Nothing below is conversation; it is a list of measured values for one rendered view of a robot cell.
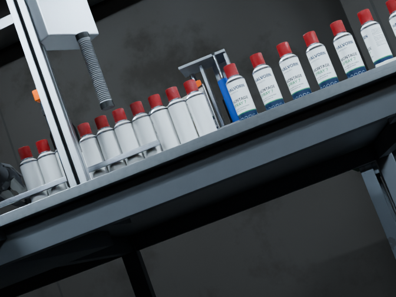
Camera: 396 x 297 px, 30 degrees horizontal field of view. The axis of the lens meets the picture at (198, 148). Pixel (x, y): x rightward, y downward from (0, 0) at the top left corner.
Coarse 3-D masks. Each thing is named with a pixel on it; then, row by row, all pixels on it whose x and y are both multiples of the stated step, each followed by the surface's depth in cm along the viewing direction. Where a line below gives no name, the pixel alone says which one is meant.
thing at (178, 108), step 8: (168, 88) 196; (176, 88) 197; (168, 96) 197; (176, 96) 196; (176, 104) 195; (184, 104) 196; (176, 112) 194; (184, 112) 195; (176, 120) 195; (184, 120) 194; (192, 120) 196; (176, 128) 195; (184, 128) 194; (192, 128) 194; (184, 136) 194; (192, 136) 193
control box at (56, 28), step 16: (32, 0) 188; (48, 0) 190; (64, 0) 194; (80, 0) 198; (32, 16) 189; (48, 16) 188; (64, 16) 191; (80, 16) 195; (48, 32) 186; (64, 32) 189; (96, 32) 197; (48, 48) 194; (64, 48) 199
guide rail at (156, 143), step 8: (152, 144) 193; (160, 144) 194; (128, 152) 194; (136, 152) 194; (112, 160) 194; (120, 160) 195; (88, 168) 195; (96, 168) 195; (48, 184) 196; (56, 184) 196; (24, 192) 197; (32, 192) 197; (8, 200) 198; (16, 200) 197
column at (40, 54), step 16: (16, 0) 190; (16, 16) 189; (32, 32) 188; (32, 48) 188; (32, 64) 187; (48, 64) 189; (48, 80) 186; (48, 96) 186; (48, 112) 185; (64, 112) 186; (64, 128) 184; (64, 144) 185; (64, 160) 183; (80, 160) 183; (80, 176) 182
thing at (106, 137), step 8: (96, 120) 199; (104, 120) 199; (104, 128) 198; (112, 128) 199; (104, 136) 197; (112, 136) 197; (104, 144) 197; (112, 144) 197; (104, 152) 197; (112, 152) 196; (120, 152) 197; (112, 168) 196
